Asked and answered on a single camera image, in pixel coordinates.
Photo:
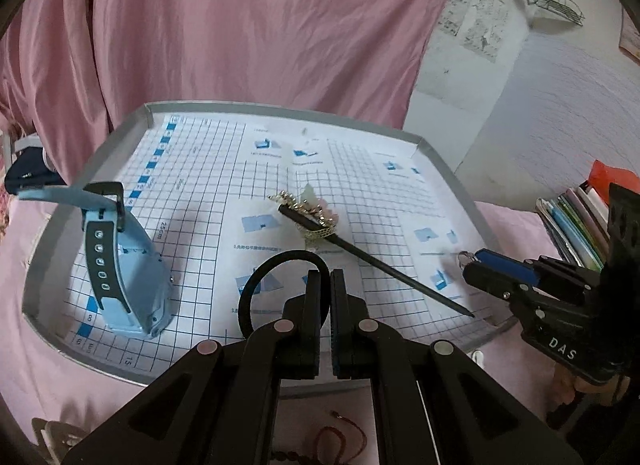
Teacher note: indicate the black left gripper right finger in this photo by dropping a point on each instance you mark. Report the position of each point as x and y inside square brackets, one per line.
[432, 403]

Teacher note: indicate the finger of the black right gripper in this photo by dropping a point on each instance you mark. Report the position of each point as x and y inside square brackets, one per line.
[510, 282]

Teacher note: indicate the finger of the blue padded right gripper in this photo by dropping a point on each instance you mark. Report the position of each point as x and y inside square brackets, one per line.
[553, 273]

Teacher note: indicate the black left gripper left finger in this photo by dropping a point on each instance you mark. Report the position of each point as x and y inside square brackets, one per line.
[217, 404]

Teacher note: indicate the light blue smart watch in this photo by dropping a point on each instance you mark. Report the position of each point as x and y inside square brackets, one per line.
[129, 280]

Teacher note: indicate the beige claw hair clip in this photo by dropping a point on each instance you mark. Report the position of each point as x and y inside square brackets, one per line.
[55, 439]

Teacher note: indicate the right hand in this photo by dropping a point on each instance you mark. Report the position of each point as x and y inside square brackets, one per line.
[565, 386]

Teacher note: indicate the stack of books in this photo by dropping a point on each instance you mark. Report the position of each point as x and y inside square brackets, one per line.
[576, 221]

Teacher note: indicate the red plastic bag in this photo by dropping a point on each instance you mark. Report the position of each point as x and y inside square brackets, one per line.
[601, 176]

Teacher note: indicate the pink bed sheet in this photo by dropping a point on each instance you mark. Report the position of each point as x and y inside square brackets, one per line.
[39, 383]

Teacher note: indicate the grey tray with grid paper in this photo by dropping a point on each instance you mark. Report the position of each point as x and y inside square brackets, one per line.
[197, 176]

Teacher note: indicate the pink curtain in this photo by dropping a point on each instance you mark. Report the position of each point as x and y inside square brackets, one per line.
[72, 70]

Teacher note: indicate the dark blue pouch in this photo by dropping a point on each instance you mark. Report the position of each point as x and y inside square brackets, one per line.
[30, 171]

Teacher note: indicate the framed wall certificate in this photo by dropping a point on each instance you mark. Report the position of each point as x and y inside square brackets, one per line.
[629, 38]

